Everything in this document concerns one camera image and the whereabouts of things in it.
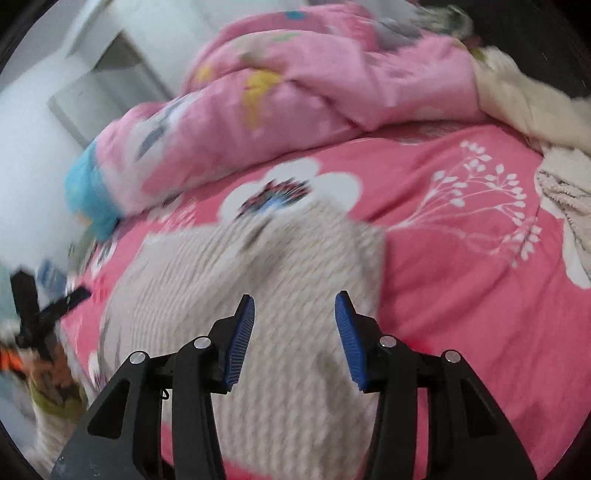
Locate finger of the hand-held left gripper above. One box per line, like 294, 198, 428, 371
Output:
39, 287, 92, 324

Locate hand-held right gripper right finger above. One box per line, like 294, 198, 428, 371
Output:
334, 290, 539, 480

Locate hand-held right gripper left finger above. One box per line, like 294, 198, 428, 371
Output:
49, 294, 256, 480

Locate cream fluffy garments pile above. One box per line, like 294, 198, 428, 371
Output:
473, 45, 591, 156

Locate blue bag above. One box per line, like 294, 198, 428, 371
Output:
36, 259, 68, 289

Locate pink floral bed sheet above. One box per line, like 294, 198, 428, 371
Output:
59, 122, 591, 480

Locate green shaggy mat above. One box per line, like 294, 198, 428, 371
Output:
25, 373, 89, 419

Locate black bed headboard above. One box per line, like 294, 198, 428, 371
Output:
415, 0, 591, 103

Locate white wardrobe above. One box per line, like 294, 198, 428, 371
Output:
69, 0, 319, 102

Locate pink printed quilt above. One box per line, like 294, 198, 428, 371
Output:
182, 0, 491, 154

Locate blue pink bunny pillow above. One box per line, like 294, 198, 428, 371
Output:
64, 89, 259, 241

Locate cream fluffy garment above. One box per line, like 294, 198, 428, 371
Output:
535, 145, 591, 290

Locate camouflage garment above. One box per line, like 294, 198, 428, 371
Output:
406, 2, 476, 40

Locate beige houndstooth knit coat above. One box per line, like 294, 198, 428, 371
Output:
92, 202, 388, 480

